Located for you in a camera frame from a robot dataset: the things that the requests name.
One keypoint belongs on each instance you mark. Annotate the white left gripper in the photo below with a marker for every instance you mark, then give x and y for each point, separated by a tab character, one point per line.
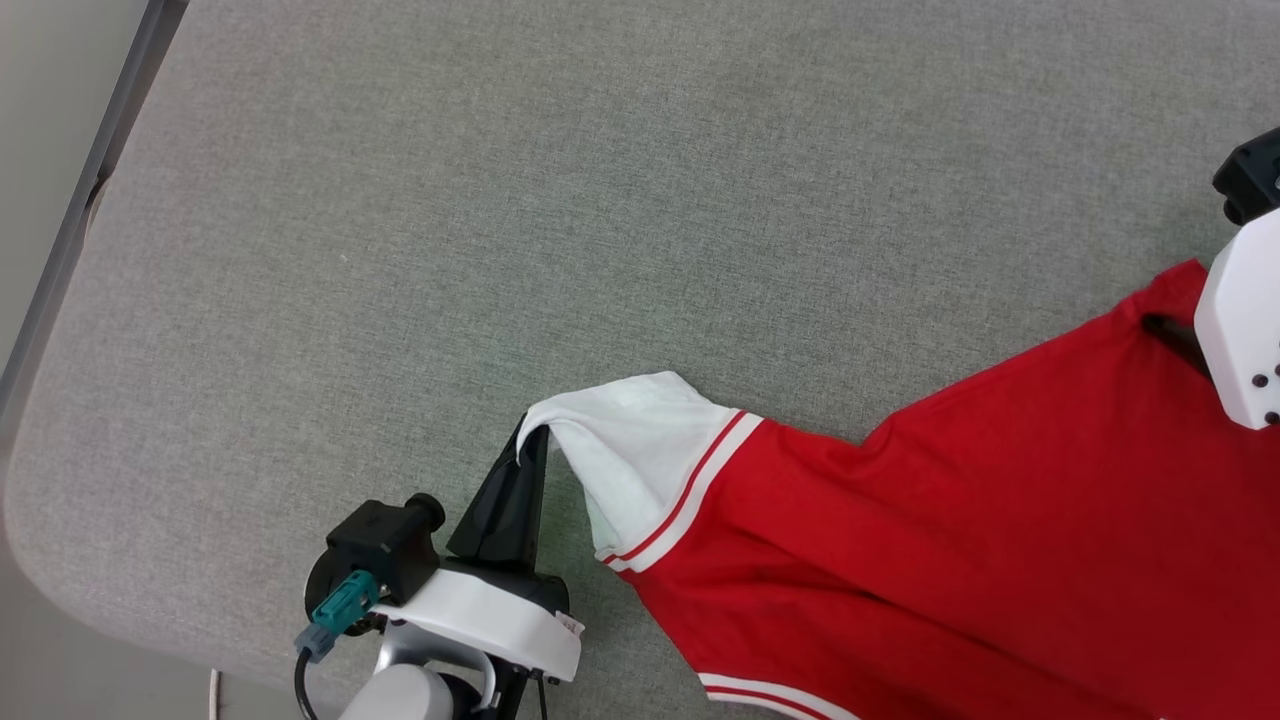
490	610

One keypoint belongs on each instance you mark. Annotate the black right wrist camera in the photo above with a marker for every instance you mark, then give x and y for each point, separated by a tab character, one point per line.
1250	180

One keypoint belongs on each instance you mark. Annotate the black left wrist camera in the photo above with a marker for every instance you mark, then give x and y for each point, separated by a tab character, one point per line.
385	545

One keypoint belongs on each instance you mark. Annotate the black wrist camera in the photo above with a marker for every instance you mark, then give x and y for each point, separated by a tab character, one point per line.
385	545
1250	180

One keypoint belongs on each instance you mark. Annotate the red and white shirt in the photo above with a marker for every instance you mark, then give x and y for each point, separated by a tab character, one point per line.
950	550

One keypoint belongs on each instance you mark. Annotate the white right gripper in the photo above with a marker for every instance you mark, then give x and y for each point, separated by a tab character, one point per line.
1245	320

